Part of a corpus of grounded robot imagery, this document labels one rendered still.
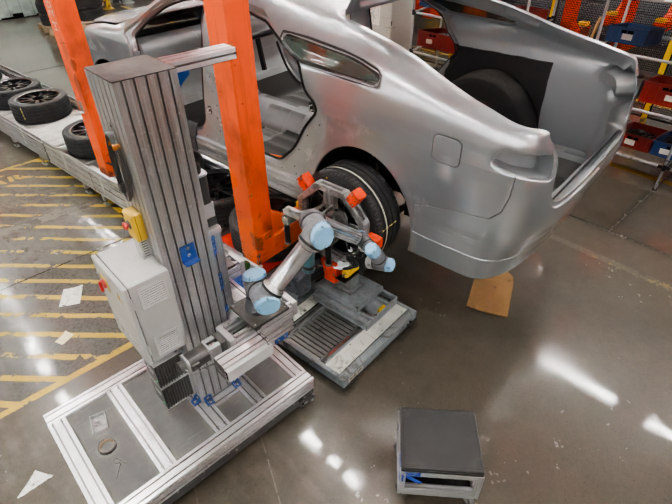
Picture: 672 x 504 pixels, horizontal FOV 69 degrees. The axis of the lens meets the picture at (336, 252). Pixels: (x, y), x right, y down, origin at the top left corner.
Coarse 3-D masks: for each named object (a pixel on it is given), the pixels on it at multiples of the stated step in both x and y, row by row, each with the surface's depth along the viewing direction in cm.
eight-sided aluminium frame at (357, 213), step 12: (324, 180) 297; (312, 192) 302; (336, 192) 287; (348, 192) 286; (300, 204) 315; (348, 204) 285; (360, 216) 289; (360, 228) 288; (324, 252) 323; (336, 252) 322
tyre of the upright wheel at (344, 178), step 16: (352, 160) 306; (320, 176) 302; (336, 176) 293; (352, 176) 290; (368, 176) 295; (368, 192) 287; (384, 192) 294; (368, 208) 288; (384, 208) 293; (384, 224) 294; (384, 240) 300
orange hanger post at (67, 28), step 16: (48, 0) 346; (64, 0) 349; (48, 16) 358; (64, 16) 353; (64, 32) 357; (80, 32) 365; (64, 48) 366; (80, 48) 369; (80, 64) 373; (80, 80) 378; (80, 96) 387; (80, 112) 396; (96, 112) 397; (96, 128) 402; (96, 144) 412; (112, 176) 429
